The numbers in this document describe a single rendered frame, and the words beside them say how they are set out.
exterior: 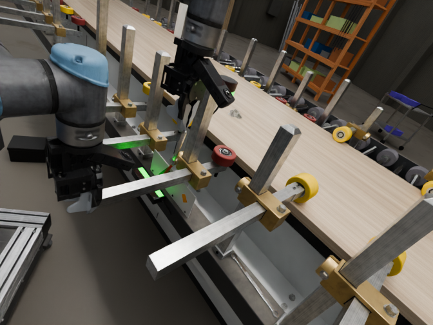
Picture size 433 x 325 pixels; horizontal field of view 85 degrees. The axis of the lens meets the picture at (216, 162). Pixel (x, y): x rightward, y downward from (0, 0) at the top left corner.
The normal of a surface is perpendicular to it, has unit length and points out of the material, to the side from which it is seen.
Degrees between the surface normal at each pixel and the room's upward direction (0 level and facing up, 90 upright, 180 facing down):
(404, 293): 0
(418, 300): 0
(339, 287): 90
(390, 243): 90
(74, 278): 0
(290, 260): 90
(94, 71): 87
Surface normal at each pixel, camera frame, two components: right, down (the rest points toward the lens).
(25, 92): 0.76, 0.31
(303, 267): -0.72, 0.18
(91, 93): 0.70, 0.58
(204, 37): 0.20, 0.62
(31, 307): 0.31, -0.77
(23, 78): 0.73, -0.08
